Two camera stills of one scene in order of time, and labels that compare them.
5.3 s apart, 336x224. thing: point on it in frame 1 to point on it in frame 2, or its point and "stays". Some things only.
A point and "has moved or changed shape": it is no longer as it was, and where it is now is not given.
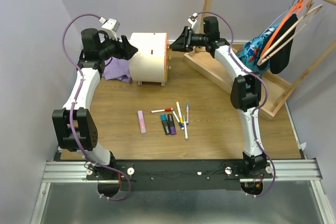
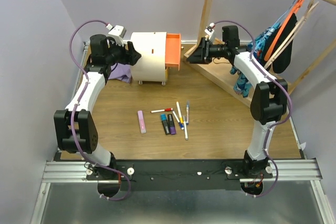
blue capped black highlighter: (164, 118) stays
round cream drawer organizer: (149, 63) has moved or changed shape
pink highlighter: (141, 120) stays
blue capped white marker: (180, 124) stays
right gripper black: (182, 43) to (201, 55)
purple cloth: (116, 68) stays
